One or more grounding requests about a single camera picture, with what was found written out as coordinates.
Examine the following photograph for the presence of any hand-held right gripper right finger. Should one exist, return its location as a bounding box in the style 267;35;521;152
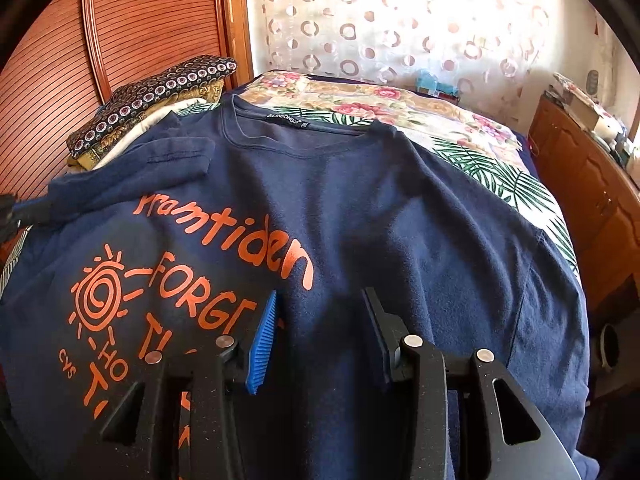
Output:
362;287;581;480

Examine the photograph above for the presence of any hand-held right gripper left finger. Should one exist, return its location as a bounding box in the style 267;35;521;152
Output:
65;289;280;480

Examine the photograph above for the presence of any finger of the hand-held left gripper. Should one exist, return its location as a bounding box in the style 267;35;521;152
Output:
0;192;51;241

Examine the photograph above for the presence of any navy t-shirt with orange print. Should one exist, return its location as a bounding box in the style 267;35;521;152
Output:
0;94;601;480

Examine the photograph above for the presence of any wooden louvered wardrobe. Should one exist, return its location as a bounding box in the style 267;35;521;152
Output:
0;0;256;271

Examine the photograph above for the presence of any white folded cloth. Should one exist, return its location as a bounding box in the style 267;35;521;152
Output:
90;97;221;171

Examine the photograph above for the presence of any yellow patterned folded cloth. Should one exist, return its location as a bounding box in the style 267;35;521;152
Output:
67;80;223;171

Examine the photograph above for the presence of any floral leaf print bedspread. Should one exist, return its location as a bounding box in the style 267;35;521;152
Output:
0;70;581;306

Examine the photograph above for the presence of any grey round bin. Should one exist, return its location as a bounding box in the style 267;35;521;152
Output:
597;322;623;371

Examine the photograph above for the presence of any wooden sideboard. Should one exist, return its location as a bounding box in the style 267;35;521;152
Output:
527;95;640;306

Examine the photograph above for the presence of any teal packet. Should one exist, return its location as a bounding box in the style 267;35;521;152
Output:
415;69;461;101

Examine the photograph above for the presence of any cardboard box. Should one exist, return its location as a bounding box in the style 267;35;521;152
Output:
570;94;608;131

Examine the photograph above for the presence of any white jar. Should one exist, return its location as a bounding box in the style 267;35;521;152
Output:
595;120;626;148

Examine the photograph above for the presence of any floral patterned paper bundle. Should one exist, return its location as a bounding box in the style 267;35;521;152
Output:
552;72;601;103

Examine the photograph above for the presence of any white curtain with circle pattern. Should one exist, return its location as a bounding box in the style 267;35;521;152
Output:
245;0;616;111

